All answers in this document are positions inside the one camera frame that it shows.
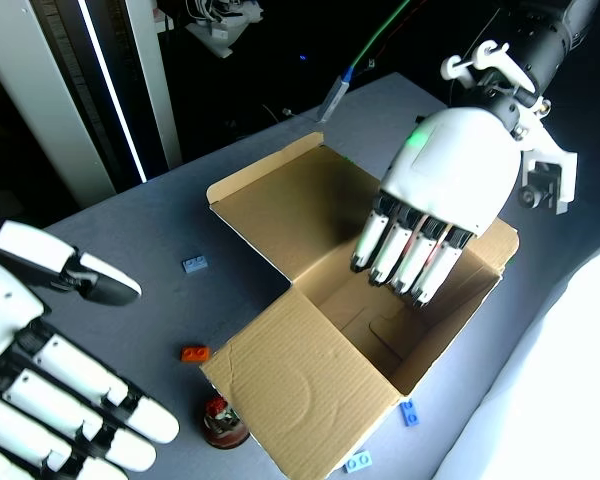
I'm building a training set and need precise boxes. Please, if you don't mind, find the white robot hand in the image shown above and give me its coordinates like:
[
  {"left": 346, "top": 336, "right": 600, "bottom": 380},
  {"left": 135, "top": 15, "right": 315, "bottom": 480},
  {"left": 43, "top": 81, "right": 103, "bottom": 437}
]
[
  {"left": 348, "top": 106, "right": 525, "bottom": 310},
  {"left": 0, "top": 218, "right": 181, "bottom": 480}
]

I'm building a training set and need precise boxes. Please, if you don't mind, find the chocolate toy cake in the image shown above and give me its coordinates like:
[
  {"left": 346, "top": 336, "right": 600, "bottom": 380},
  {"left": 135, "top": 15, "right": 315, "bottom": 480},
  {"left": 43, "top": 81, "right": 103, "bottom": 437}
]
[{"left": 201, "top": 394, "right": 251, "bottom": 450}]

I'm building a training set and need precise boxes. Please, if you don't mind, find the brown cardboard box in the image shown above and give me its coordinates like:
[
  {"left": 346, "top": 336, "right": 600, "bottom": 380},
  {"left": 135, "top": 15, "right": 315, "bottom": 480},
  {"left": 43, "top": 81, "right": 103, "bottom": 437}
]
[{"left": 199, "top": 130, "right": 521, "bottom": 480}]

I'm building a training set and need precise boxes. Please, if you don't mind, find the silver usb adapter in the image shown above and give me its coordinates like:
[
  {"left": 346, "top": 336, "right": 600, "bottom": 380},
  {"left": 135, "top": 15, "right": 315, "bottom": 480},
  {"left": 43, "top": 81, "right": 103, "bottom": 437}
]
[{"left": 315, "top": 74, "right": 355, "bottom": 124}]

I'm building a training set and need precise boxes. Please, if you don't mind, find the grey table cloth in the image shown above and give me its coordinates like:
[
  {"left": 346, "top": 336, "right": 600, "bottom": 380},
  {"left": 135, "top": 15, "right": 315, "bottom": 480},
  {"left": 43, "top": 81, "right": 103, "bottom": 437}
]
[{"left": 42, "top": 72, "right": 600, "bottom": 480}]

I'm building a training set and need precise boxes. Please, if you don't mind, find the orange toy brick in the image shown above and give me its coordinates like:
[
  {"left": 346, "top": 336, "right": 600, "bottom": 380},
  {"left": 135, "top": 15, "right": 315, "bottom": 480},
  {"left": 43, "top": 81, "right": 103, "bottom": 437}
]
[{"left": 180, "top": 344, "right": 212, "bottom": 364}]

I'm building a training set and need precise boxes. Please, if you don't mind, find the white light strip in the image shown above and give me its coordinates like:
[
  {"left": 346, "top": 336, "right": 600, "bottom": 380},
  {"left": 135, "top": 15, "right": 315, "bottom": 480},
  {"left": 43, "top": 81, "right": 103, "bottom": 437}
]
[{"left": 77, "top": 0, "right": 149, "bottom": 184}]

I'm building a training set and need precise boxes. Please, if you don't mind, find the light blue toy brick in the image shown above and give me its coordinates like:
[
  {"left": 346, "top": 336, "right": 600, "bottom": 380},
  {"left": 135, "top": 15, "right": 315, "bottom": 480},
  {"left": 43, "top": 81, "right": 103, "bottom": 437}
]
[{"left": 343, "top": 450, "right": 374, "bottom": 474}]

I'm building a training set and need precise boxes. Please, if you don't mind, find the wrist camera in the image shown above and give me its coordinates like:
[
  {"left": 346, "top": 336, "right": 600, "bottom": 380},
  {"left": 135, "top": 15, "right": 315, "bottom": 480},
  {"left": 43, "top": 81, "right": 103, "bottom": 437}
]
[{"left": 517, "top": 149, "right": 579, "bottom": 216}]

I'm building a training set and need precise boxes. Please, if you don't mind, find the green cable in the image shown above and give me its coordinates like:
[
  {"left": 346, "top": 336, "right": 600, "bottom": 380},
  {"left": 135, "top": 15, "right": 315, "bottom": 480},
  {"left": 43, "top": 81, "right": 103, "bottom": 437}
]
[{"left": 348, "top": 0, "right": 412, "bottom": 74}]

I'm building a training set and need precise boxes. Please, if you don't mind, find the wide white frame post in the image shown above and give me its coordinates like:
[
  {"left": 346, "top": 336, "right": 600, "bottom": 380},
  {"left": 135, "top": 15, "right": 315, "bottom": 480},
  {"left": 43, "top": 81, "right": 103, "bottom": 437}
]
[{"left": 0, "top": 0, "right": 117, "bottom": 210}]

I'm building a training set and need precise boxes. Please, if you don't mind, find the white plastic part with cables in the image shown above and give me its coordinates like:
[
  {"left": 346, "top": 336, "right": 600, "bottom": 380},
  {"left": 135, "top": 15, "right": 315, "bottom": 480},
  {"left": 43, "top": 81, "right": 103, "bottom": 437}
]
[{"left": 184, "top": 0, "right": 264, "bottom": 60}]

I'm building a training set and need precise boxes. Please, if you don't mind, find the narrow white frame post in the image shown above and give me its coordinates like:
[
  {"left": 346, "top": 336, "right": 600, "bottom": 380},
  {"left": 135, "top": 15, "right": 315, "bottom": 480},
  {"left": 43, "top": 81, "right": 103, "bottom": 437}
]
[{"left": 124, "top": 0, "right": 184, "bottom": 169}]

